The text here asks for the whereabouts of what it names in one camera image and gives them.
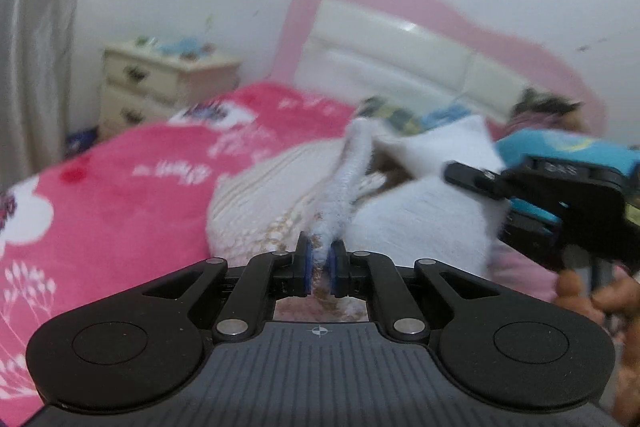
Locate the beige white houndstooth jacket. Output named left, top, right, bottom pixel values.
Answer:
left=205, top=114, right=510, bottom=323

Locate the blue clothes pile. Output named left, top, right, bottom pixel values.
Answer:
left=418, top=104, right=640, bottom=203

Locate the person's right hand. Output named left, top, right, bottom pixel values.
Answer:
left=554, top=270, right=640, bottom=426

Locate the checked pillow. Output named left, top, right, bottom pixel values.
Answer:
left=354, top=96, right=424, bottom=135

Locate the pink white bed headboard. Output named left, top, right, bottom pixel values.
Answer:
left=269, top=0, right=606, bottom=136

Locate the pink floral bed blanket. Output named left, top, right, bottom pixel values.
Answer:
left=1, top=81, right=354, bottom=426

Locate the cream bedside nightstand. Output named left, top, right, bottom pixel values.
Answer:
left=98, top=37, right=242, bottom=140

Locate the grey curtain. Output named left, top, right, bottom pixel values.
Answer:
left=1, top=0, right=77, bottom=187

